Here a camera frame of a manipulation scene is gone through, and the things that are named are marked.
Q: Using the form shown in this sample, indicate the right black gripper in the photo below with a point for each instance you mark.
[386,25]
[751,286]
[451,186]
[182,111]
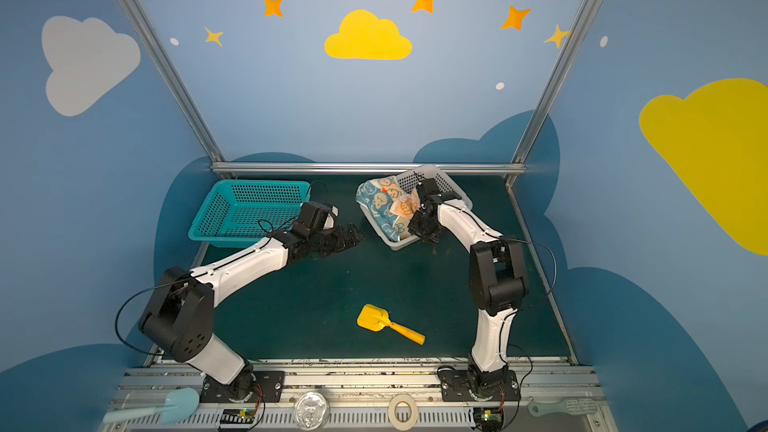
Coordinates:
[421,223]

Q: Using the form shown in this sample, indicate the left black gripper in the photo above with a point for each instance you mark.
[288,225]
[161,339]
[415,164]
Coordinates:
[335,237]

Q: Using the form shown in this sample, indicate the grey plastic basket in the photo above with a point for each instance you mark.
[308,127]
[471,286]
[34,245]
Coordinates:
[408,180]

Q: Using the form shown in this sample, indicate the blue bunny towel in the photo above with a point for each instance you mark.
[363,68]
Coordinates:
[373,197]

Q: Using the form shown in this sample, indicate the teal plastic basket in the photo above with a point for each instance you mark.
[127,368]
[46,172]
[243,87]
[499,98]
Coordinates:
[239,213]

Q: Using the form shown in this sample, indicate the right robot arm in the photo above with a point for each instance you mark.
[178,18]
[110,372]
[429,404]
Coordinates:
[497,270]

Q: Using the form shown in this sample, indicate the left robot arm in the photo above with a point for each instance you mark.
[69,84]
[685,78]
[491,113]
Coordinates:
[179,316]

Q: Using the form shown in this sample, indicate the orange patterned towel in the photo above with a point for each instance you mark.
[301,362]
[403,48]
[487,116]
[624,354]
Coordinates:
[404,204]

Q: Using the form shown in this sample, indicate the yellow toy shovel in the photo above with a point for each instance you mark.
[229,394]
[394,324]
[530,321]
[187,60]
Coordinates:
[376,319]

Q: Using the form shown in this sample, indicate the clear round lid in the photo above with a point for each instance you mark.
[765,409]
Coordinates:
[311,411]

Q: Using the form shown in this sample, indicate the white tape roll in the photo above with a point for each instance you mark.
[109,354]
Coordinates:
[403,412]

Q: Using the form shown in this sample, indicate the left circuit board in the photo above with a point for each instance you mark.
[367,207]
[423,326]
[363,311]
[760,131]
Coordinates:
[237,420]

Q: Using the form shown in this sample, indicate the circuit board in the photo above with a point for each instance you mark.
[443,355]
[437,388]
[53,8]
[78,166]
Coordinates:
[487,420]
[237,420]

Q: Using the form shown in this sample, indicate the right circuit board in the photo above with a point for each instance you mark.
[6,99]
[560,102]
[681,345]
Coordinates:
[487,420]

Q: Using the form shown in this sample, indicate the grey-green brush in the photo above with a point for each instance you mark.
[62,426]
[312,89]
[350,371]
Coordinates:
[569,406]

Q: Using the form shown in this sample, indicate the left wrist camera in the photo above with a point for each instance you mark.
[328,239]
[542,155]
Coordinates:
[316,216]

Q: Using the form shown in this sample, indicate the aluminium frame right post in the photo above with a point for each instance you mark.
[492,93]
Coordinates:
[584,17]

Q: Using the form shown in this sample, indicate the aluminium frame post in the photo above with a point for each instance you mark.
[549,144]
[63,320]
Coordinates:
[145,30]
[584,17]

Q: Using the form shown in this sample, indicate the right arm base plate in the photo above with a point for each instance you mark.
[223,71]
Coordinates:
[471,385]

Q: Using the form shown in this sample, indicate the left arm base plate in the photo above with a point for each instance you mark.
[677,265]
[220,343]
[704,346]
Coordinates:
[248,387]

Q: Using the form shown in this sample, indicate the aluminium front rail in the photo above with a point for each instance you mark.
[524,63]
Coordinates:
[359,391]

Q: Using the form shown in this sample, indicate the aluminium frame left post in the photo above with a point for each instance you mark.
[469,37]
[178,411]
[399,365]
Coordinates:
[145,30]

